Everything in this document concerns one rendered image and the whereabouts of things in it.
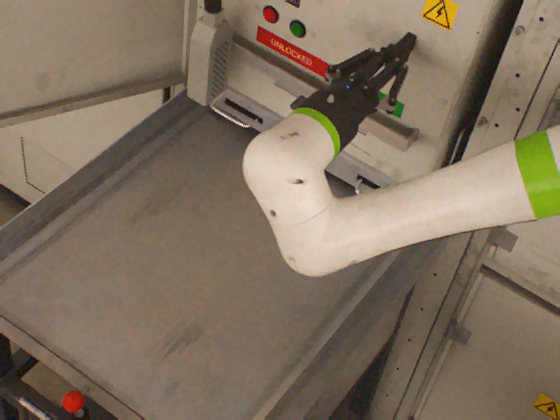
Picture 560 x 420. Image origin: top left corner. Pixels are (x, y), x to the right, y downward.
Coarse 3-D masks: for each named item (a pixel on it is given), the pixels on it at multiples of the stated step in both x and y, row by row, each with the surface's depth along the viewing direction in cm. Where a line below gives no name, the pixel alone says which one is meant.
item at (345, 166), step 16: (240, 96) 185; (240, 112) 187; (256, 112) 184; (272, 112) 183; (256, 128) 187; (336, 160) 179; (352, 160) 176; (352, 176) 179; (368, 176) 176; (384, 176) 175
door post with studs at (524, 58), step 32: (544, 0) 140; (512, 32) 147; (544, 32) 143; (512, 64) 150; (544, 64) 146; (512, 96) 153; (480, 128) 161; (512, 128) 157; (448, 256) 184; (416, 320) 201; (416, 352) 208; (384, 416) 231
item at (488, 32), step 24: (504, 0) 146; (504, 24) 155; (480, 48) 150; (504, 48) 165; (480, 72) 159; (456, 96) 154; (480, 96) 170; (456, 120) 163; (456, 144) 174; (432, 168) 167
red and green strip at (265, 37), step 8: (264, 32) 172; (256, 40) 174; (264, 40) 173; (272, 40) 172; (280, 40) 171; (272, 48) 173; (280, 48) 172; (288, 48) 171; (296, 48) 169; (288, 56) 172; (296, 56) 170; (304, 56) 169; (312, 56) 168; (304, 64) 170; (312, 64) 169; (320, 64) 168; (328, 64) 167; (320, 72) 169; (384, 96) 163; (400, 104) 162; (400, 112) 163
